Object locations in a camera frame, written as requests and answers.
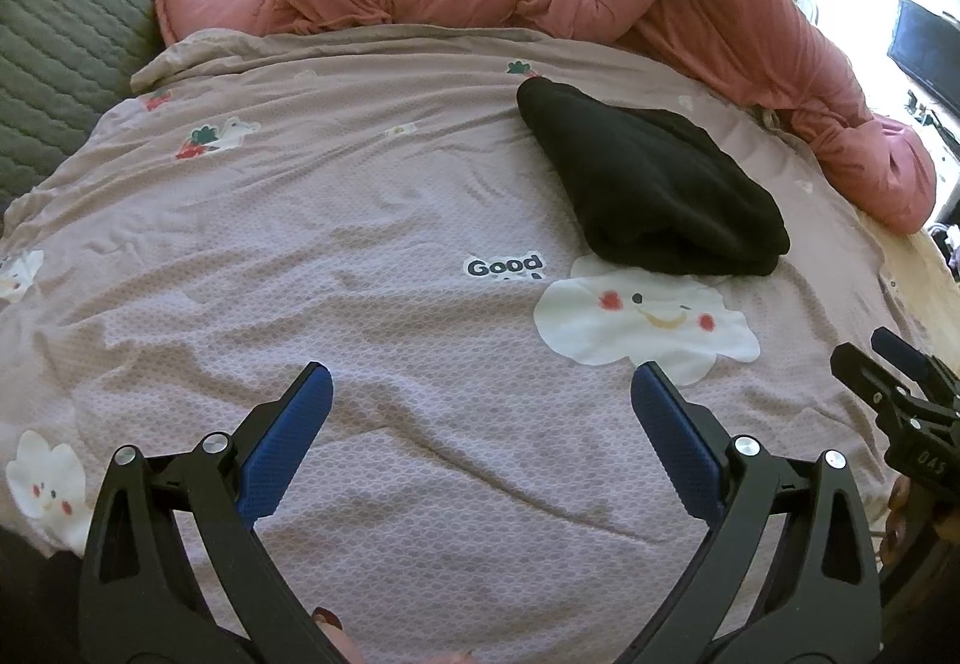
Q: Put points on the person's left hand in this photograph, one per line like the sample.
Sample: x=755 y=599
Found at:
x=329 y=624

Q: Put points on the person's right hand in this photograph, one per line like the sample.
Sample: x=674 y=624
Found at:
x=945 y=522

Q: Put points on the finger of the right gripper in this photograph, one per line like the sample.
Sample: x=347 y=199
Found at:
x=933 y=376

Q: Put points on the beige strawberry print bedsheet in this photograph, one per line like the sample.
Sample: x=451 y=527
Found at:
x=373 y=201

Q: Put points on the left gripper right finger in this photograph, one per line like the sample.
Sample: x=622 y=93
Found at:
x=786 y=571

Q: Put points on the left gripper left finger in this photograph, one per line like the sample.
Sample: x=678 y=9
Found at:
x=139 y=600

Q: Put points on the black printed sweater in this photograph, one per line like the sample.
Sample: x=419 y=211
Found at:
x=652 y=190

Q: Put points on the dark monitor screen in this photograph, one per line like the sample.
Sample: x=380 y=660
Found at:
x=926 y=47

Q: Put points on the pink quilted comforter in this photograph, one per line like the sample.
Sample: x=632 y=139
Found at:
x=756 y=53

